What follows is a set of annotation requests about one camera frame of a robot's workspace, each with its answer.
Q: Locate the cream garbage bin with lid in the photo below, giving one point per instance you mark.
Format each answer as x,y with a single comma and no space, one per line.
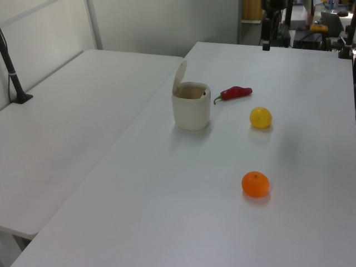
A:
192,114

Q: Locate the red chili pepper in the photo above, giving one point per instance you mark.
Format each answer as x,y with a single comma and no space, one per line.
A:
235,92

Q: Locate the yellow toy pear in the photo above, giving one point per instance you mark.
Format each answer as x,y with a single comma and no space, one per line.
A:
260,118

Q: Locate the orange toy mandarin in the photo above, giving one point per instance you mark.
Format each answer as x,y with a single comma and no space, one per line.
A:
255,184

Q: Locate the black pole with table clamp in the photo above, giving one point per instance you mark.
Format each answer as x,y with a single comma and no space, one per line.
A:
266,33

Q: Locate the yellow wooden panel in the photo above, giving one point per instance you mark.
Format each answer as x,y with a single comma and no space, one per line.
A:
251,9

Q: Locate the yellow handheld device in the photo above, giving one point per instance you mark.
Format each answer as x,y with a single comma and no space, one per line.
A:
318,27

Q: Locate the black stand clamp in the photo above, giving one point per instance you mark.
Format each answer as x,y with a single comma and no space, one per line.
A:
347,50

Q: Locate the black chair back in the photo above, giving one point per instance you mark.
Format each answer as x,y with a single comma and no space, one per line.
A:
332,22

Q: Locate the white partition frame post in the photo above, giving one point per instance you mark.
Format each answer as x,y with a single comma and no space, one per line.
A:
94,25

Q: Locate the black pole with base plate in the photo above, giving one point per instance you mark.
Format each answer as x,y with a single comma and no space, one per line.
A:
12,75

